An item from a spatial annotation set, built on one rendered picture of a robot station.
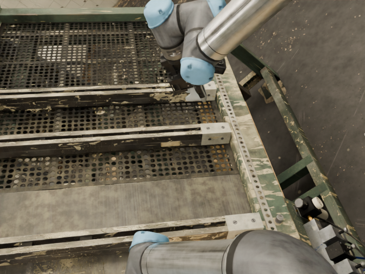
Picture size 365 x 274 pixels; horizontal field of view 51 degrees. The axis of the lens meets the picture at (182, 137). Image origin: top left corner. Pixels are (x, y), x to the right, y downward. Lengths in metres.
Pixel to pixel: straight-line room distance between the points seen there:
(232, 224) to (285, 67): 1.86
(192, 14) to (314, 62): 2.01
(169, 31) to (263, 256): 0.64
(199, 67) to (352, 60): 1.98
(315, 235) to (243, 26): 0.92
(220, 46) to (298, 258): 0.47
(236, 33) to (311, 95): 2.00
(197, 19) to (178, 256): 0.52
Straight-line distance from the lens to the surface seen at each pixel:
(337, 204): 2.12
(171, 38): 0.97
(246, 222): 1.35
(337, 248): 1.40
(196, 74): 0.83
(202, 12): 0.91
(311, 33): 3.04
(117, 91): 1.77
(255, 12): 0.72
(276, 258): 0.45
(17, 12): 2.49
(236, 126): 1.67
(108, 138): 1.56
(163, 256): 0.67
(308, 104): 2.70
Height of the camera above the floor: 1.99
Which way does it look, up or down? 35 degrees down
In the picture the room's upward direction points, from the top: 62 degrees counter-clockwise
